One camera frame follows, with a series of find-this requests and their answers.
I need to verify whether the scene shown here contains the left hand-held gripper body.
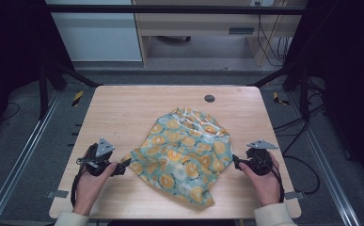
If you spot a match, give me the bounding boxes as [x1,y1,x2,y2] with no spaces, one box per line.
[76,137,116,177]

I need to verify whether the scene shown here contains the white cabinet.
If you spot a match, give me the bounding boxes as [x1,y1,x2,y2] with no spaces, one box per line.
[44,0,143,62]

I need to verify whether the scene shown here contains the black frame crossbar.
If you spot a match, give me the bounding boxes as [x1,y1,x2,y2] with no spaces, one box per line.
[44,4,308,16]

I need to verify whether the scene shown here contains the grey table bracket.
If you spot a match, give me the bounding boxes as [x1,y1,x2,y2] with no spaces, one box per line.
[45,189,70,200]
[284,190,307,201]

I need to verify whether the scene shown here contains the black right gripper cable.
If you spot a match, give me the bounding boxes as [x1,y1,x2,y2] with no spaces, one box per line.
[265,156,286,203]

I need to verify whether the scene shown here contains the teal cloth with orange print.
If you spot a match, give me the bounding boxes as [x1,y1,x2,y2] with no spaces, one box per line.
[120,106,234,207]

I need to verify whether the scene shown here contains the light wooden desk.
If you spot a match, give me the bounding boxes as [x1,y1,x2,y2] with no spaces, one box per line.
[132,0,308,68]

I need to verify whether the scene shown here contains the yellow black striped tape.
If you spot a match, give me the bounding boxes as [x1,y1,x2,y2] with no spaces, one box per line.
[71,89,85,107]
[272,91,291,106]

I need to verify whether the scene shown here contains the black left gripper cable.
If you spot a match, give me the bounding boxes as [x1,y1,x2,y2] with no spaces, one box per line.
[70,168,88,209]

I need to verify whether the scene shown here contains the person's right hand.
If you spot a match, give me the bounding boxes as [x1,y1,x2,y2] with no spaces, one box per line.
[238,152,281,208]

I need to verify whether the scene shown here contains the black metal stand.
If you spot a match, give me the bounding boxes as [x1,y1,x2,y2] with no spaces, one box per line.
[251,62,312,123]
[38,59,103,121]

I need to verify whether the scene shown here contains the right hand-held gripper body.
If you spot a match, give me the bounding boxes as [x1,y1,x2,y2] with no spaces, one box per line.
[245,138,279,177]

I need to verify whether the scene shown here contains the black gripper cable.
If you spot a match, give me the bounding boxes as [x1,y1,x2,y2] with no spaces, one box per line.
[265,156,286,203]
[70,168,88,209]

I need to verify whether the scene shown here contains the bundle of black hanging cables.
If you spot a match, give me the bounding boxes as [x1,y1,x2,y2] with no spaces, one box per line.
[254,1,292,68]

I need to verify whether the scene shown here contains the black floor cable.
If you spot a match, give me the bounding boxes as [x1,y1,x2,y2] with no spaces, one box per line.
[273,103,326,196]

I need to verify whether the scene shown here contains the person's left hand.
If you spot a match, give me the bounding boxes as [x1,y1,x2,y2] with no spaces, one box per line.
[72,161,119,218]

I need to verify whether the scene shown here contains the aluminium floor rail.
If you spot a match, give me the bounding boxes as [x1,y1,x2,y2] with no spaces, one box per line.
[287,90,362,226]
[0,89,63,226]

